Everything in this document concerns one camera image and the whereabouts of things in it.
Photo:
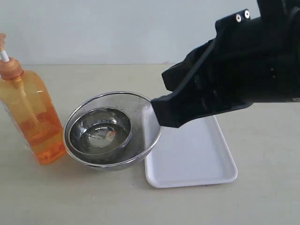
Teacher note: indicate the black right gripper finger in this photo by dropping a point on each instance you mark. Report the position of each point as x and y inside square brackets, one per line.
[194, 98]

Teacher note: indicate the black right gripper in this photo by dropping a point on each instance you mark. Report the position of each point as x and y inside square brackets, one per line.
[253, 61]

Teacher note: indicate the orange pump soap bottle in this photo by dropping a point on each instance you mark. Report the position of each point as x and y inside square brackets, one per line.
[29, 104]

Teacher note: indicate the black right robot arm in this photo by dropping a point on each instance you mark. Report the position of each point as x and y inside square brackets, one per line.
[281, 8]

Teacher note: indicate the steel mesh colander bowl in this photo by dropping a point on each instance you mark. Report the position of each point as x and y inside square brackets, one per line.
[146, 130]

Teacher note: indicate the small stainless steel bowl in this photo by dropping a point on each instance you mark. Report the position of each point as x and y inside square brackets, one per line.
[100, 132]

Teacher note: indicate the white foam tray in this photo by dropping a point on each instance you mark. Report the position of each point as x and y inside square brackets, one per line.
[193, 155]

